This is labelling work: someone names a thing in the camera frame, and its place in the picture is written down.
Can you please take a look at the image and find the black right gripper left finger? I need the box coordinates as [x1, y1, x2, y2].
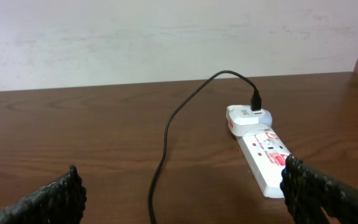
[0, 165, 87, 224]

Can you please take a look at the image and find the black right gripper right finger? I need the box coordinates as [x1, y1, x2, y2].
[280, 155, 358, 223]

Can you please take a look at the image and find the white USB charger plug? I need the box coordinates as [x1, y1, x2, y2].
[226, 105, 273, 137]

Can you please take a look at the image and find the white power strip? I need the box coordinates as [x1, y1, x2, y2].
[237, 127, 293, 199]

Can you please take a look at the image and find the black charger cable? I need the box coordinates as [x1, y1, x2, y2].
[147, 70, 263, 224]

